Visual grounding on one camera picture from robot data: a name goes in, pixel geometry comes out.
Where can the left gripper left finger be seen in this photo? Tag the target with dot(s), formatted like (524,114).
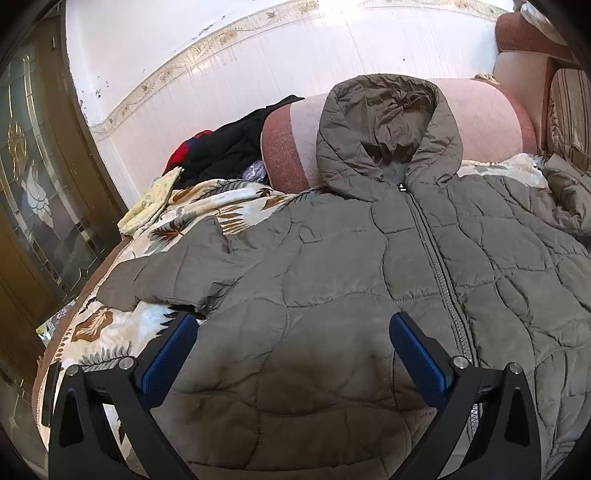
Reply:
(82,444)

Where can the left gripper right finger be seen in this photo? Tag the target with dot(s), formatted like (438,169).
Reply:
(506,444)

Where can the olive quilted hooded jacket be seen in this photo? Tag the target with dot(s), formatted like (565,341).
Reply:
(392,119)

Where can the leaf-patterned bed blanket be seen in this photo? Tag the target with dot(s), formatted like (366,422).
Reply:
(293,375)

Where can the wooden stained-glass door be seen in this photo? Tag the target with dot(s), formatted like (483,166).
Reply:
(58,212)

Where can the yellow floral cloth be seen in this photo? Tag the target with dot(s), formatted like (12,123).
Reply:
(149,206)

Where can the red garment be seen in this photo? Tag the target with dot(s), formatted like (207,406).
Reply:
(178,156)

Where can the pink cylindrical bolster pillow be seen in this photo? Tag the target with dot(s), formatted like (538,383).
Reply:
(493,126)

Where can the black garment pile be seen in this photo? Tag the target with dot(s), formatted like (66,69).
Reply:
(229,150)

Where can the striped floral cushion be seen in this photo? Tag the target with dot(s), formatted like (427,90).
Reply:
(568,124)

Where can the pink brown headboard cushion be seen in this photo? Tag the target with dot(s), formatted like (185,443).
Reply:
(525,67)

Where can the cream cloth on headboard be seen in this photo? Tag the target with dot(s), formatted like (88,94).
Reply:
(538,20)

